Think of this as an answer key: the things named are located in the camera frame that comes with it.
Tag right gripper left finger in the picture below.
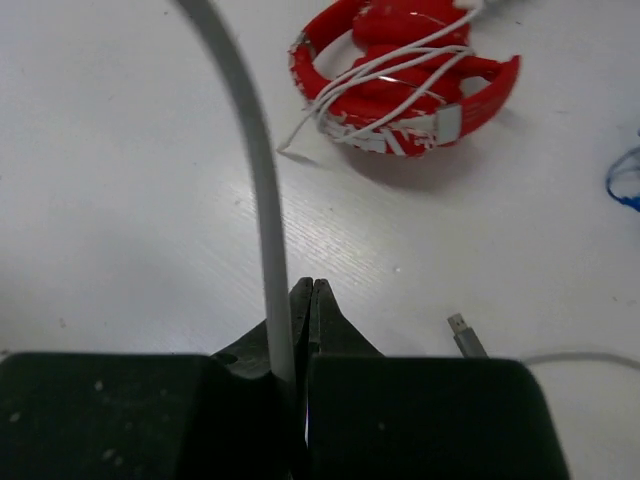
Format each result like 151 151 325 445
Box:
0 277 314 480

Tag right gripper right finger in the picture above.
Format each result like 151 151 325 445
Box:
308 280 569 479

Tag grey headphone cable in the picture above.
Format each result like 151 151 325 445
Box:
172 0 640 401

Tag red white headphones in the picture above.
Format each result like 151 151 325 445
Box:
289 1 521 157

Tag teal headphones blue cable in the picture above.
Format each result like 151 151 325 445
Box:
604 130 640 211

